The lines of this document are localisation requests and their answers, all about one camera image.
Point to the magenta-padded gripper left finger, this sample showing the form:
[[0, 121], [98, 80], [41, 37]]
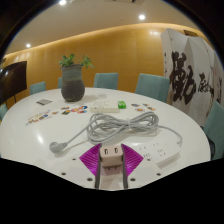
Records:
[[90, 160]]

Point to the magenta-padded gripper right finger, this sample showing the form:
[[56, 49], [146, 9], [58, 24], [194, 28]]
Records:
[[132, 160]]

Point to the small beige charger block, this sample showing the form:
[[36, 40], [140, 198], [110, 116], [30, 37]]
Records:
[[111, 157]]

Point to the white power strip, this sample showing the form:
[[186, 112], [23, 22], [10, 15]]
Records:
[[159, 150]]

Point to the colourful round badge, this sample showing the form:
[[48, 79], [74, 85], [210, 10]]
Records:
[[140, 109], [146, 104], [135, 105], [151, 108]]

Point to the row of colourful badges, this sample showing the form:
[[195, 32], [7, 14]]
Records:
[[74, 110]]

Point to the flat white box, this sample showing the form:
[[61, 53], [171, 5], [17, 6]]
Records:
[[104, 107]]

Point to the small green object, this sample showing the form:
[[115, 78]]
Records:
[[122, 105]]

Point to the colourful sticker sheet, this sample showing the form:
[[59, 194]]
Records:
[[39, 117]]

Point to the grey card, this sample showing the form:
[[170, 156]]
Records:
[[44, 102]]

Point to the group of teal chairs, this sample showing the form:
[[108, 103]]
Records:
[[152, 87]]

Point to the grey ribbed vase with plant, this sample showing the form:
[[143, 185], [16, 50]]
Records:
[[72, 85]]

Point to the large teal chair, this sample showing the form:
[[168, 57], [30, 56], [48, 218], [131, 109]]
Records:
[[215, 128]]

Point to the white calligraphy folding screen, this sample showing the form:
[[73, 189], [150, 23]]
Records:
[[191, 76]]

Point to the black wall screen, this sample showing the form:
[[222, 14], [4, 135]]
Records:
[[12, 80]]

